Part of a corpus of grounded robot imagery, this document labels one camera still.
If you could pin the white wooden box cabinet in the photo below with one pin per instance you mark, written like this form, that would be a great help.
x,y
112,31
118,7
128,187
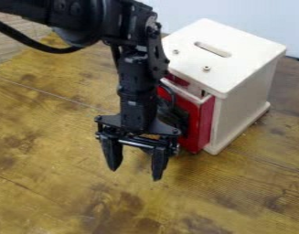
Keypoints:
x,y
231,64

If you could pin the black metal drawer handle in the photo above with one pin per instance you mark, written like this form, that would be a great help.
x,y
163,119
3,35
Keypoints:
x,y
170,113

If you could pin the red drawer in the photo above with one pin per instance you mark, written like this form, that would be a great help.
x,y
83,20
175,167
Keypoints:
x,y
198,103

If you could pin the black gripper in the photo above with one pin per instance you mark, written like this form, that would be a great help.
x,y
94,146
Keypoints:
x,y
136,127

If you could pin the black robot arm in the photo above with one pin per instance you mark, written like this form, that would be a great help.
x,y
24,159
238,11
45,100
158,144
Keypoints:
x,y
124,25

